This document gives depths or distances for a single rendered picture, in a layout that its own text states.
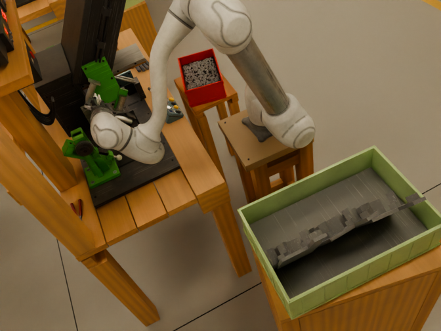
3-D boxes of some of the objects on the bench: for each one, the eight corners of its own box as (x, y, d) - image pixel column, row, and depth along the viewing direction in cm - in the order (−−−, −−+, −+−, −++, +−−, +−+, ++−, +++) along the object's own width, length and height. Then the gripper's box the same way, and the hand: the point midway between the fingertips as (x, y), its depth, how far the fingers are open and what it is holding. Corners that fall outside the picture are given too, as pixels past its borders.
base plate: (119, 52, 261) (118, 50, 259) (180, 168, 191) (179, 165, 189) (56, 80, 255) (55, 77, 254) (96, 209, 185) (94, 206, 184)
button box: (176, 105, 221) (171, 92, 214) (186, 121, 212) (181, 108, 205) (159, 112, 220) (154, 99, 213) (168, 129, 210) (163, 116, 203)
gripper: (122, 113, 162) (114, 94, 182) (87, 102, 156) (83, 83, 175) (115, 131, 165) (108, 109, 184) (81, 120, 158) (77, 99, 177)
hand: (96, 99), depth 177 cm, fingers closed
